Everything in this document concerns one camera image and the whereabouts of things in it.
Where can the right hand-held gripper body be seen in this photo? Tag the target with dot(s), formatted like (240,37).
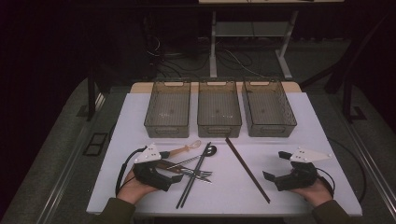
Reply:
(295,179)

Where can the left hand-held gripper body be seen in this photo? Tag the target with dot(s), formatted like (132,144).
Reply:
(149,175)

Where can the black chopstick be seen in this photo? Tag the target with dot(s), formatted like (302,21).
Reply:
(199,165)
(190,182)

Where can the clear grey plastic bin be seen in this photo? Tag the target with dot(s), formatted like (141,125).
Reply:
(219,115)
(267,113)
(168,115)

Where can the metal spoon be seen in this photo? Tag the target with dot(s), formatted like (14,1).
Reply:
(212,150)

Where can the person's left hand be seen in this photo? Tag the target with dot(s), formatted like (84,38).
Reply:
(134,191)

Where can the person's right hand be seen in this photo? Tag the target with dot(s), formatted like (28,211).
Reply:
(313,194)

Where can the white table mat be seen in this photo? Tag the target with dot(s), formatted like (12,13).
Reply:
(224,193)

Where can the black metal stand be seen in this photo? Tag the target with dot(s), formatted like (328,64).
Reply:
(347,93)
(91,93)

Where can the black rectangular floor frame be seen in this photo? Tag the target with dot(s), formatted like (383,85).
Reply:
(90,150)

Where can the metal floor rail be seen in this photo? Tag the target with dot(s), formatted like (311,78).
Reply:
(67,174)
(370,168)

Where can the white metal desk frame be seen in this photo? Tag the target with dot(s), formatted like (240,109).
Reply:
(213,46)

